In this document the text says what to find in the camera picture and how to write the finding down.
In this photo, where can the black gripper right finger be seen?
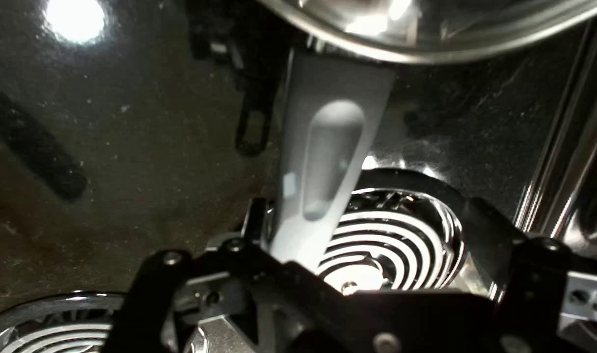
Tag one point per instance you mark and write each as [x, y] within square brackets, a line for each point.
[545, 293]

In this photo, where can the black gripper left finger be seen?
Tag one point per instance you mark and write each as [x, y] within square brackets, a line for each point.
[270, 307]

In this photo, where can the black pan with glass lid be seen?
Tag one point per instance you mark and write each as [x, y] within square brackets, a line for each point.
[335, 97]

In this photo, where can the black electric stove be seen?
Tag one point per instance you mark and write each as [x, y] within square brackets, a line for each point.
[117, 142]

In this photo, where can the front coil burner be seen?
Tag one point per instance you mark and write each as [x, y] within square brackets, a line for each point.
[402, 233]

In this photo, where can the coil burner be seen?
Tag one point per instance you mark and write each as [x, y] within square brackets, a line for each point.
[402, 233]
[77, 323]

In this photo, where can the rear coil burner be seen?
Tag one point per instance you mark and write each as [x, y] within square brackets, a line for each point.
[77, 323]

